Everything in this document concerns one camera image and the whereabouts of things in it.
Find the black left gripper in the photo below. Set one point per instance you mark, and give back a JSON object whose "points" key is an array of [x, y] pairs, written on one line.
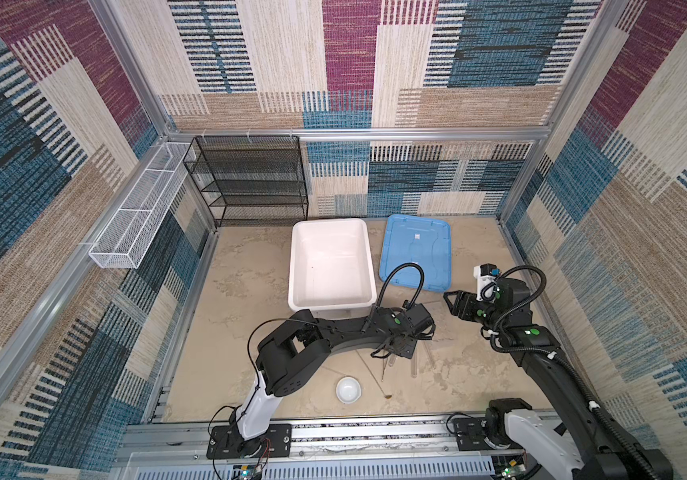
{"points": [[409, 350]]}

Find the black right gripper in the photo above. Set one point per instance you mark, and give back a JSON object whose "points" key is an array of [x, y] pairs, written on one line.
{"points": [[463, 301]]}

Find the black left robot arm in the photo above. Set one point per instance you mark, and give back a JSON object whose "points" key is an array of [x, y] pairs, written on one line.
{"points": [[287, 359]]}

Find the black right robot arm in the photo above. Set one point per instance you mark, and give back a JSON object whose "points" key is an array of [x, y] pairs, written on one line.
{"points": [[594, 445]]}

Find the small white ceramic dish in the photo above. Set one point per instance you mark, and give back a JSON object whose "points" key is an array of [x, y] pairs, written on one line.
{"points": [[348, 390]]}

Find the blue plastic bin lid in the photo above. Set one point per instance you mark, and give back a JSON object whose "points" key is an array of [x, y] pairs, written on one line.
{"points": [[424, 241]]}

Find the white plastic storage bin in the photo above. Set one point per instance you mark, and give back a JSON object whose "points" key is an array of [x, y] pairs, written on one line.
{"points": [[331, 270]]}

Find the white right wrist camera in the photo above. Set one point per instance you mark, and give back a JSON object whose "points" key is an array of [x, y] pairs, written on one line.
{"points": [[486, 275]]}

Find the aluminium front rail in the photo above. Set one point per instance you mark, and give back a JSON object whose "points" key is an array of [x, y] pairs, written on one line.
{"points": [[313, 439]]}

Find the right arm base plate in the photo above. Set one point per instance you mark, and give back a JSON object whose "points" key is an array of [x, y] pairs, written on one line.
{"points": [[470, 436]]}

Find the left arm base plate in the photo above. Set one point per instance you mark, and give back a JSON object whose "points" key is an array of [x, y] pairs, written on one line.
{"points": [[226, 443]]}

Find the black wire shelf rack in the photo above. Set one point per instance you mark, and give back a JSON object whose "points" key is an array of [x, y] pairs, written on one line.
{"points": [[245, 180]]}

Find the white wire mesh basket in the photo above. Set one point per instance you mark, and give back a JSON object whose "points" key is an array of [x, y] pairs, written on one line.
{"points": [[126, 239]]}

